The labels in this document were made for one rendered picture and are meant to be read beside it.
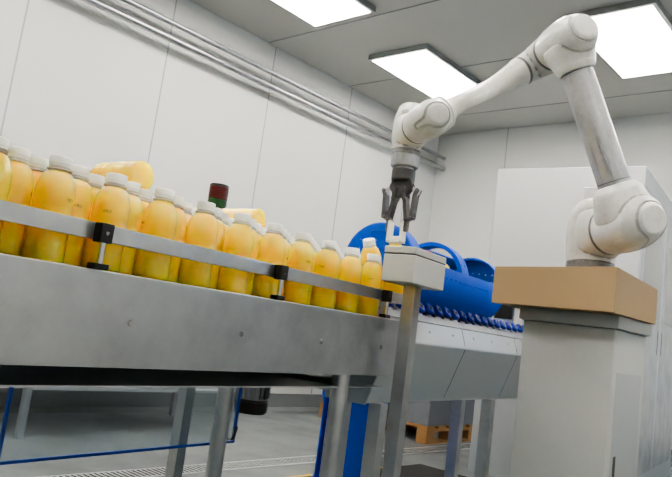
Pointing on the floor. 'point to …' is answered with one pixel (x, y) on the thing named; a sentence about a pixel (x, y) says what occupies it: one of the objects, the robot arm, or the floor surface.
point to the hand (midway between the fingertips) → (396, 232)
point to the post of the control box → (401, 382)
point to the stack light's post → (175, 462)
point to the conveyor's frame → (182, 341)
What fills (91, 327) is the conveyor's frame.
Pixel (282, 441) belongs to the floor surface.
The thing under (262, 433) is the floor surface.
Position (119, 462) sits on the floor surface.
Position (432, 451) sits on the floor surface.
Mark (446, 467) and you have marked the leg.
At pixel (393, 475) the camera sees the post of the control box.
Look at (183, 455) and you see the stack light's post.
